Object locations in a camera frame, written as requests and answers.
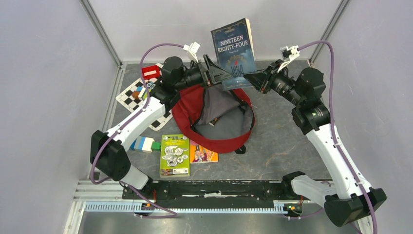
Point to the red backpack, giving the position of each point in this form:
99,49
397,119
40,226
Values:
198,106

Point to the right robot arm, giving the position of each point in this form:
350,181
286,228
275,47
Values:
352,197

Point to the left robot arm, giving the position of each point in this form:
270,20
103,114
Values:
109,149

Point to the blue nineteen eighty-four book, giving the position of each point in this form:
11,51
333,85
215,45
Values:
234,52

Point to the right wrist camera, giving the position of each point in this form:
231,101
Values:
289,54

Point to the orange Roald Dahl book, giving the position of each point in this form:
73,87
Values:
199,154

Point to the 169-storey treehouse book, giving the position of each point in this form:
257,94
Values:
213,122

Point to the green treehouse book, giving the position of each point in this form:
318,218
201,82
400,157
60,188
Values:
174,159

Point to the black white chess mat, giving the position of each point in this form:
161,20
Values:
131,100

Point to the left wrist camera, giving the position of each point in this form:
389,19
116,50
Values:
191,51

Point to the colourful toy block cluster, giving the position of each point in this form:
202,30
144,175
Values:
140,93

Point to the red plastic box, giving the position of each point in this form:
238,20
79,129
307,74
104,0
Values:
151,72

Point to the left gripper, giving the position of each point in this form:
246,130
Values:
214,74

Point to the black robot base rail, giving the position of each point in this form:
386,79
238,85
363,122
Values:
214,194

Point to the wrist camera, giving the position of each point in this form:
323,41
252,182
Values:
289,54
191,51

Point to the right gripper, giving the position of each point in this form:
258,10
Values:
263,81

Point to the toy block train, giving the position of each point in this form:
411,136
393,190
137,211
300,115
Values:
145,144

